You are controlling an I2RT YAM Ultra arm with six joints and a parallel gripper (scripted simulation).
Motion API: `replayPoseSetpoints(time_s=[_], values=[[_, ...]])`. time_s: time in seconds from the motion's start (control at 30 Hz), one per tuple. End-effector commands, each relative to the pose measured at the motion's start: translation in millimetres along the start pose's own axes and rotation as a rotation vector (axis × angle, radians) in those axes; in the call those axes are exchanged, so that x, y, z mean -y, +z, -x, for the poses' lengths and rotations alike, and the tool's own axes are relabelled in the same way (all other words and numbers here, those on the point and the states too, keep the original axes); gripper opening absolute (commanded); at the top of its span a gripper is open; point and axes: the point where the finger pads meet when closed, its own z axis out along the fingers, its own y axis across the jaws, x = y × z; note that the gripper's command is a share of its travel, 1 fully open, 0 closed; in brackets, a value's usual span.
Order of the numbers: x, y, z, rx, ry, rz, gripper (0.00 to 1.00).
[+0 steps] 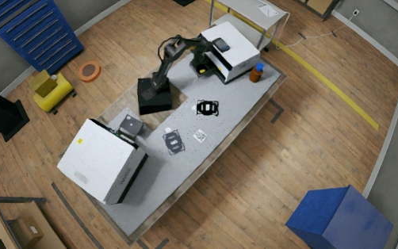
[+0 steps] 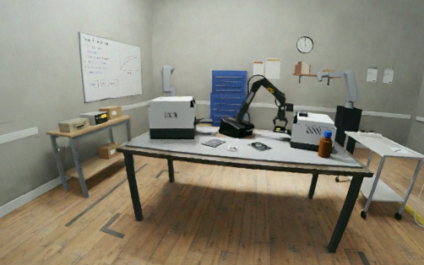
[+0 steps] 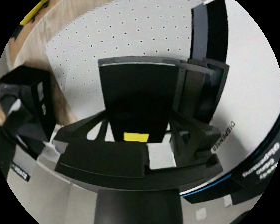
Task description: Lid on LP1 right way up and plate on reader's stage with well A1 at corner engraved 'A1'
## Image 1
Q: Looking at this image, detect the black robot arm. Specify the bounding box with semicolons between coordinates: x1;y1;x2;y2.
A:
141;38;214;101

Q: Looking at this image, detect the brown bottle with blue cap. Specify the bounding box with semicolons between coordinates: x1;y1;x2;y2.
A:
249;63;264;83

